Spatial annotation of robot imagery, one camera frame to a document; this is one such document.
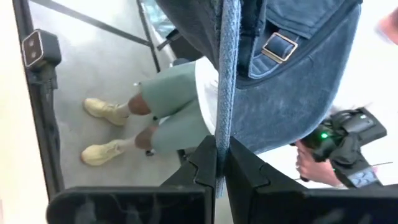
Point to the blue denim baseball cap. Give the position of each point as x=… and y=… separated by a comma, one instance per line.
x=280, y=102

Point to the person's hand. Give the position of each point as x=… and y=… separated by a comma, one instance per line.
x=317, y=171

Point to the cream sneaker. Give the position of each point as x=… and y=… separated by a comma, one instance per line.
x=104, y=110
x=101, y=153

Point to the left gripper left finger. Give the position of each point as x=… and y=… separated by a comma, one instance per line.
x=186, y=202

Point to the black depth camera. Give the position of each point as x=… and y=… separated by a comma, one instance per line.
x=43, y=46

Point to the person's forearm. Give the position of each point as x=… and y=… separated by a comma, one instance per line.
x=390, y=28

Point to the thin black floor stand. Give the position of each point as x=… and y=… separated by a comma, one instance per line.
x=150, y=43

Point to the person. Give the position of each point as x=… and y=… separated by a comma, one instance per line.
x=174, y=90

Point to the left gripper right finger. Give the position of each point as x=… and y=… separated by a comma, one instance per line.
x=280, y=205

